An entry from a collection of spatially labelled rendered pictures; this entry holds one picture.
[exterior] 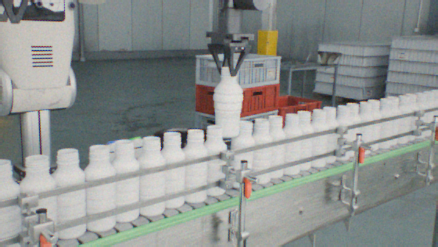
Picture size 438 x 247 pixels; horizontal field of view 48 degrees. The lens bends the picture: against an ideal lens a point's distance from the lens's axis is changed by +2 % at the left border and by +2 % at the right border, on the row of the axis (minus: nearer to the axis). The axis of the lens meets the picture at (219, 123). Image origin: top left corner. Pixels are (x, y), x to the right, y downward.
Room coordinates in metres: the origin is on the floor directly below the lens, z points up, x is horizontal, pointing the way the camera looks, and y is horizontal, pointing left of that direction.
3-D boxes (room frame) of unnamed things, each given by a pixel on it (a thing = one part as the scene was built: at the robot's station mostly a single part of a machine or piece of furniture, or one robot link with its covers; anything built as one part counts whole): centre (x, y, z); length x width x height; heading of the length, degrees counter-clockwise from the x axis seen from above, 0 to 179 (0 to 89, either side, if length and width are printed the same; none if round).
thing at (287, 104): (4.40, -0.60, 0.55); 0.61 x 0.41 x 0.22; 135
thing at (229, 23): (1.14, -0.02, 1.40); 0.10 x 0.07 x 0.07; 42
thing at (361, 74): (8.67, -2.47, 0.50); 1.23 x 1.05 x 1.00; 130
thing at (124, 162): (0.94, 0.19, 1.08); 0.06 x 0.06 x 0.17
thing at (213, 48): (1.14, -0.01, 1.33); 0.07 x 0.07 x 0.09; 42
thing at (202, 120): (3.85, -0.14, 0.55); 0.61 x 0.41 x 0.22; 139
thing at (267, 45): (11.45, -1.06, 0.55); 0.40 x 0.40 x 1.10; 42
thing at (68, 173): (0.86, 0.28, 1.08); 0.06 x 0.06 x 0.17
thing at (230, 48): (1.13, -0.02, 1.33); 0.07 x 0.07 x 0.09; 42
